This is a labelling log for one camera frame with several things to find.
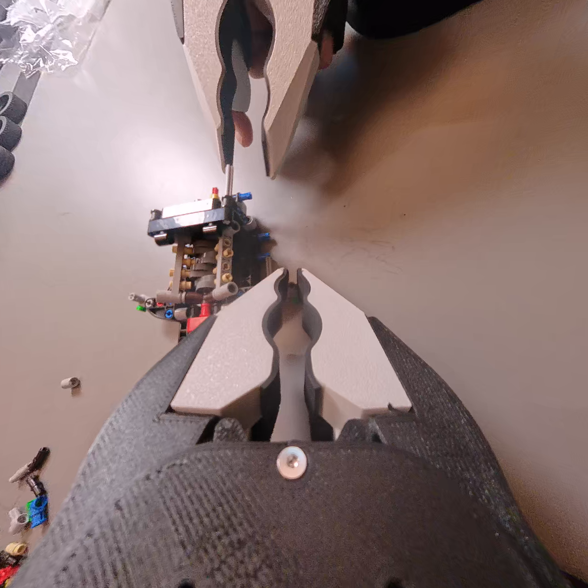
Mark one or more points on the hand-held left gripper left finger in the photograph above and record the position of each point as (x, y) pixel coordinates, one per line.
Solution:
(225, 363)

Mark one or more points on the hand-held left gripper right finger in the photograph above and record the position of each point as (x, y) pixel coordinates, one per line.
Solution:
(358, 363)

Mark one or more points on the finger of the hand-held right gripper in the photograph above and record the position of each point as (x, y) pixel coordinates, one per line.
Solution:
(202, 55)
(289, 69)

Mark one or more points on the grey lego axle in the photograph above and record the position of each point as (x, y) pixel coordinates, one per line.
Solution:
(228, 179)

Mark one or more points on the lego car chassis assembly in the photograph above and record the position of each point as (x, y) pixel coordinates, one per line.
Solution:
(193, 220)

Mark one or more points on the small grey lego connector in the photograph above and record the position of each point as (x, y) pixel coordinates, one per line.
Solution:
(70, 382)

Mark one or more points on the pile of small lego pieces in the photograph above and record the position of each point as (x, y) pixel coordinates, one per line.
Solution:
(36, 512)

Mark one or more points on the person's right hand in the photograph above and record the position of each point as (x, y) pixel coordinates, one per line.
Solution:
(243, 128)

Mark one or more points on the clear plastic bag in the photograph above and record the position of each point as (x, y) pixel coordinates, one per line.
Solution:
(41, 32)

